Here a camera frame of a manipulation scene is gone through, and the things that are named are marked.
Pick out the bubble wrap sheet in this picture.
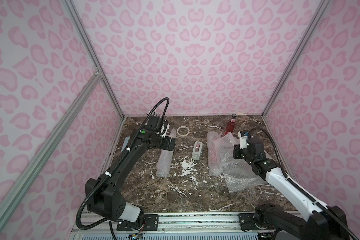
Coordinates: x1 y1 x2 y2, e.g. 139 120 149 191
155 128 178 178
207 132 222 177
214 133 266 193

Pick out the red bottle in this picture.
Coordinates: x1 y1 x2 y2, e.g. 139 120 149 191
224 114 237 135

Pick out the white tape dispenser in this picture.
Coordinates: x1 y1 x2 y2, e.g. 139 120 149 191
192 141 203 161

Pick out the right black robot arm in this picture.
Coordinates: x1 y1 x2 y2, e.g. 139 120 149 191
233 128 357 240

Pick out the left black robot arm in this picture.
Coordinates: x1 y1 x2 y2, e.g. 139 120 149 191
75 97 176 231

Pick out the tape roll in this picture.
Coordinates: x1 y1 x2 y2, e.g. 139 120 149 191
177 126 190 137

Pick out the grey stapler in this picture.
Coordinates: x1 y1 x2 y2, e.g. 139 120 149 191
121 137 131 151

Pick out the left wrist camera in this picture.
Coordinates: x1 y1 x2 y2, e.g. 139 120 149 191
160 120 170 138

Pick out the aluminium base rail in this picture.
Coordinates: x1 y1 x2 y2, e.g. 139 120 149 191
69 212 278 240

